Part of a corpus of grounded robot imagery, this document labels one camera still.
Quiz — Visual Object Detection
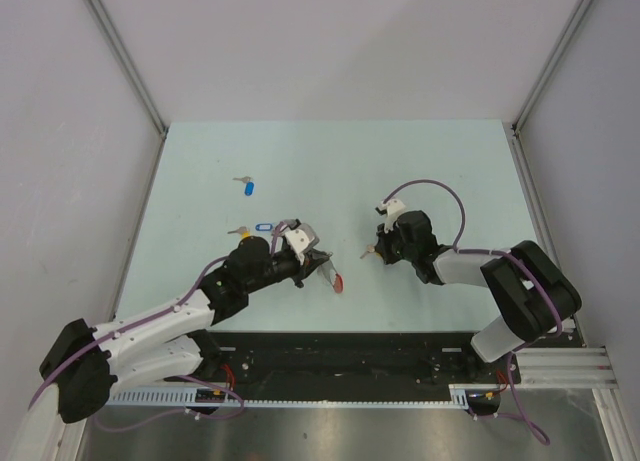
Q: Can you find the red-handled metal key organizer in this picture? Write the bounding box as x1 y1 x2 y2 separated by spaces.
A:
317 260 344 294

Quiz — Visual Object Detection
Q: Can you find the yellow tag key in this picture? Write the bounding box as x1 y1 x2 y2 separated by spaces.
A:
360 245 382 259
228 226 251 239

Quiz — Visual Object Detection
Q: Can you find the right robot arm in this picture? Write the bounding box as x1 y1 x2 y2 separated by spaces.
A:
374 207 582 382

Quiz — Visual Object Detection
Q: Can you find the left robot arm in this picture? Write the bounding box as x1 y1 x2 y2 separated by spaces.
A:
37 233 331 424

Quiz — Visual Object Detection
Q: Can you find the blue white key tag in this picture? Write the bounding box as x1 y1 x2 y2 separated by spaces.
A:
255 223 274 232

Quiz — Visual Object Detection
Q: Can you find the blue tag key far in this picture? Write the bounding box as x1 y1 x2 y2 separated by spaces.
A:
233 176 255 196

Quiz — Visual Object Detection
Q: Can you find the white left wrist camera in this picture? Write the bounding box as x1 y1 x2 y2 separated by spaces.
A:
284 223 319 265

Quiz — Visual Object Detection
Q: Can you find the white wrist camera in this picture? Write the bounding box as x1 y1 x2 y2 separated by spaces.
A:
375 198 407 233
284 223 319 265

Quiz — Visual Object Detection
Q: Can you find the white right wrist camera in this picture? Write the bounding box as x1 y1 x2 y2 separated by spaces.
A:
375 198 407 233

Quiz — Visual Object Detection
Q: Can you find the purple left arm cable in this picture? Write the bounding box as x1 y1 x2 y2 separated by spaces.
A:
27 219 301 432

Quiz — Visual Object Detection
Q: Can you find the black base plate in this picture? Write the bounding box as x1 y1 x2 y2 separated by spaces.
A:
194 331 519 403

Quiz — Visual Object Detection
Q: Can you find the white slotted cable duct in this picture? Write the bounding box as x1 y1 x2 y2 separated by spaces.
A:
107 386 474 412

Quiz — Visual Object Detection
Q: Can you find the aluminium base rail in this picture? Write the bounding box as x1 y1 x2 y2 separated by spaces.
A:
516 348 618 389

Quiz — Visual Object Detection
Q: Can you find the aluminium frame post right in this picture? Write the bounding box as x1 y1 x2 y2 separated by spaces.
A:
511 0 596 136

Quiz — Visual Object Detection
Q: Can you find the aluminium frame post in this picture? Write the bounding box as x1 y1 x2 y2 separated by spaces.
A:
83 0 168 139
511 0 596 136

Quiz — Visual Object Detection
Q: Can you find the aluminium frame post left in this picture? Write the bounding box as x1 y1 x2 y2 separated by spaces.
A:
83 0 168 139

